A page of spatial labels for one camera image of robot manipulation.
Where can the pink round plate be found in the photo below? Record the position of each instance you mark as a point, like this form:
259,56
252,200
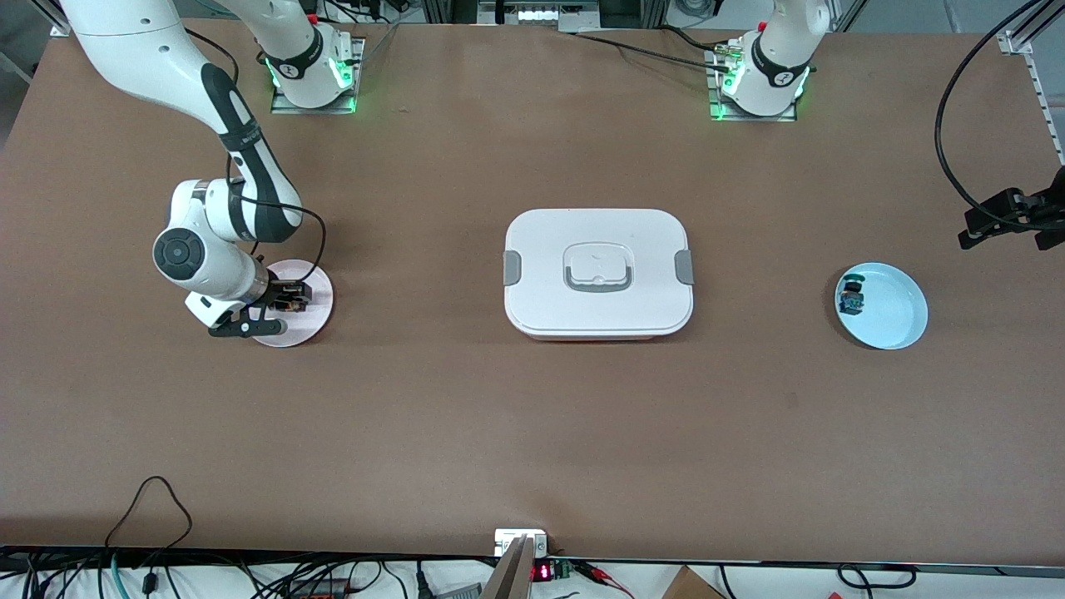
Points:
314,323

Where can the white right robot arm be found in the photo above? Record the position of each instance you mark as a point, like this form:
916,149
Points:
141,50

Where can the red digit display module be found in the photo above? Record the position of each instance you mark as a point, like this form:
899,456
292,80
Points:
542,571

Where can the lit device on frame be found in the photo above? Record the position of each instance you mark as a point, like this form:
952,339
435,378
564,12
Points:
541,12

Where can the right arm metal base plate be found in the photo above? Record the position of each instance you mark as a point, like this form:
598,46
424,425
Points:
287,109

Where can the aluminium camera mount bar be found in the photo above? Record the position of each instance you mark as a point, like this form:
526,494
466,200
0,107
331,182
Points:
512,574

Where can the brown cardboard box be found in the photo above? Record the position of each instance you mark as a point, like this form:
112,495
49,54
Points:
691,586

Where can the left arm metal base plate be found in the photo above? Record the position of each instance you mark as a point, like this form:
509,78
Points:
728,116

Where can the white lunch box grey clips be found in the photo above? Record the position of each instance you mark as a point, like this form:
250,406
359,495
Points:
599,316

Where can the blue and black switch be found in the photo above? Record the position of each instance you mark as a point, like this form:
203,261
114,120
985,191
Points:
851,295

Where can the small white box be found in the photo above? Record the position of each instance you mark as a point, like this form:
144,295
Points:
507,539

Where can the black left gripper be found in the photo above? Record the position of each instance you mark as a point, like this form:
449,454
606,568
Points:
1050,207

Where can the light blue round plate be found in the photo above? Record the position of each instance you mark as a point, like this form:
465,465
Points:
894,312

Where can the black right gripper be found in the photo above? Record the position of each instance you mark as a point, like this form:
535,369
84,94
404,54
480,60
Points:
281,297

